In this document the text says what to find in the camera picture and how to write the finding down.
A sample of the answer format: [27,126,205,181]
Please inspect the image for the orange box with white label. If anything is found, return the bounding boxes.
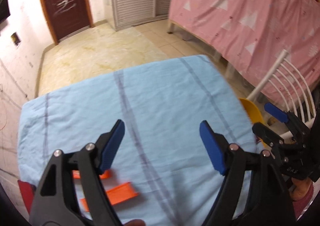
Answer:
[72,170,112,179]

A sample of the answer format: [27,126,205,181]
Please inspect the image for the long orange printed box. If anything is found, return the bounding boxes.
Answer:
[79,181,139,213]

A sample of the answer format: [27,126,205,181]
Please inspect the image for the yellow trash bin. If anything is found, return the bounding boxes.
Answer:
[238,97,268,148]

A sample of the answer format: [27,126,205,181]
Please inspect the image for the person right hand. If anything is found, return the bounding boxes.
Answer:
[290,177,312,201]

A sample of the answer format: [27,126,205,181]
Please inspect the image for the person left hand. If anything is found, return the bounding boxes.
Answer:
[124,219,146,226]

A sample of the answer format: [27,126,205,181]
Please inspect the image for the light blue bed sheet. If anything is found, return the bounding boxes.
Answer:
[17,55,262,225]

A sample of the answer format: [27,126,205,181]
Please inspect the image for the white metal chair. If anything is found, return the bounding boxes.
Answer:
[247,49,316,128]

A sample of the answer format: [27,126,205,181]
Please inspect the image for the red black case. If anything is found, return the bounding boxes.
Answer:
[17,180,36,213]

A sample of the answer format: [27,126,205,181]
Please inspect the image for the pink tree print curtain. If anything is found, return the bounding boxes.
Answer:
[168,0,320,106]

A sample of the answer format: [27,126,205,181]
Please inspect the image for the wall mounted black television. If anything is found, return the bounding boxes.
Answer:
[0,0,10,23]

